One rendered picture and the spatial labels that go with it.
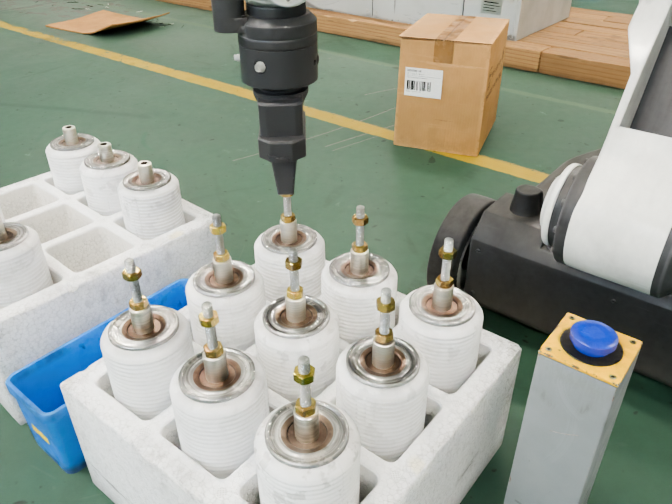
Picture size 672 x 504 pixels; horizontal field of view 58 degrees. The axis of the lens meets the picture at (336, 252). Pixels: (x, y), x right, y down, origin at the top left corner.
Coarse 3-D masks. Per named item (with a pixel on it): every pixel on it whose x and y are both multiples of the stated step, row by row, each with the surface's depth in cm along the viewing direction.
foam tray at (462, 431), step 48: (192, 336) 81; (96, 384) 70; (480, 384) 69; (96, 432) 69; (144, 432) 64; (432, 432) 64; (480, 432) 73; (96, 480) 78; (144, 480) 65; (192, 480) 59; (240, 480) 59; (384, 480) 59; (432, 480) 63
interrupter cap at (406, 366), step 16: (352, 352) 63; (368, 352) 63; (400, 352) 63; (416, 352) 63; (352, 368) 61; (368, 368) 61; (400, 368) 61; (416, 368) 61; (368, 384) 59; (384, 384) 59; (400, 384) 59
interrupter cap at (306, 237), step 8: (264, 232) 83; (272, 232) 84; (280, 232) 84; (304, 232) 84; (312, 232) 83; (264, 240) 82; (272, 240) 82; (280, 240) 82; (304, 240) 82; (312, 240) 82; (272, 248) 80; (280, 248) 80; (288, 248) 80; (304, 248) 80
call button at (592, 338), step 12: (576, 324) 55; (588, 324) 55; (600, 324) 55; (576, 336) 54; (588, 336) 54; (600, 336) 54; (612, 336) 54; (576, 348) 54; (588, 348) 53; (600, 348) 52; (612, 348) 53
